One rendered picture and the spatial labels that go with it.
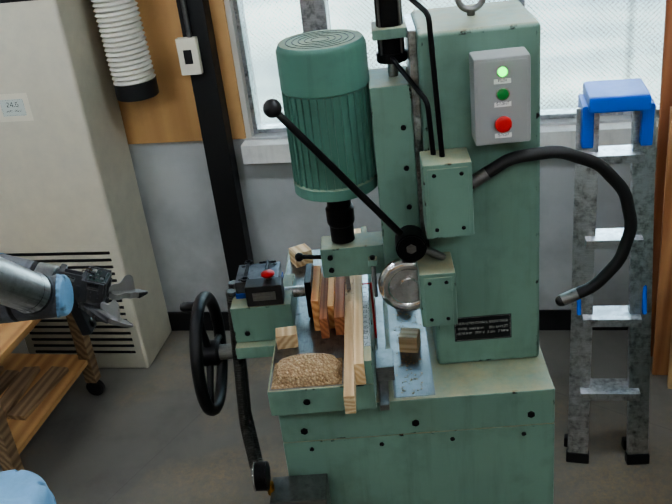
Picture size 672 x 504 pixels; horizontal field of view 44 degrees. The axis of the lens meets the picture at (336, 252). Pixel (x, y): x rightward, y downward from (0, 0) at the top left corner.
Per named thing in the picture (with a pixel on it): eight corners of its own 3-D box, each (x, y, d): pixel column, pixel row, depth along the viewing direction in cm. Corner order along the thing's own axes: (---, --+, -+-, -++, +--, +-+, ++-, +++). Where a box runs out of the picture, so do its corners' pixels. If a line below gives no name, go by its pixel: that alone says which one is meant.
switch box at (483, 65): (471, 135, 156) (468, 51, 149) (524, 130, 155) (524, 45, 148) (475, 147, 151) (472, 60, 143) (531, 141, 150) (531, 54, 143)
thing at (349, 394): (347, 262, 206) (345, 248, 204) (355, 261, 206) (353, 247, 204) (345, 414, 153) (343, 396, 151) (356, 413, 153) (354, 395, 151)
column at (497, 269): (429, 312, 200) (409, 9, 167) (521, 304, 199) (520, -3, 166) (437, 366, 180) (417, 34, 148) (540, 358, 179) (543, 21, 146)
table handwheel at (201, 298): (183, 409, 175) (214, 422, 202) (277, 402, 174) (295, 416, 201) (182, 277, 184) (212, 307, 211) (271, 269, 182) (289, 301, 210)
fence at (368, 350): (362, 245, 214) (360, 226, 211) (369, 244, 214) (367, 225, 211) (366, 384, 160) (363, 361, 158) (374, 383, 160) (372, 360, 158)
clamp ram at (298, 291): (285, 299, 192) (279, 265, 188) (316, 297, 192) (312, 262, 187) (282, 320, 184) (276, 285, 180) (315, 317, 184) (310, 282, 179)
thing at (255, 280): (241, 279, 191) (237, 258, 189) (288, 275, 191) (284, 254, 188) (233, 308, 180) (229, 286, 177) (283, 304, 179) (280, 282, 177)
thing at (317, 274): (317, 294, 194) (313, 265, 190) (324, 293, 194) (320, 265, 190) (314, 331, 179) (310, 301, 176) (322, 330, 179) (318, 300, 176)
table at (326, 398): (255, 274, 219) (251, 254, 216) (370, 264, 217) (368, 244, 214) (224, 421, 165) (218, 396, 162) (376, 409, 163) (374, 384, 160)
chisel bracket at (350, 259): (325, 269, 186) (320, 235, 182) (387, 264, 185) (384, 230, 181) (324, 285, 180) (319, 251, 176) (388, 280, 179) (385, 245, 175)
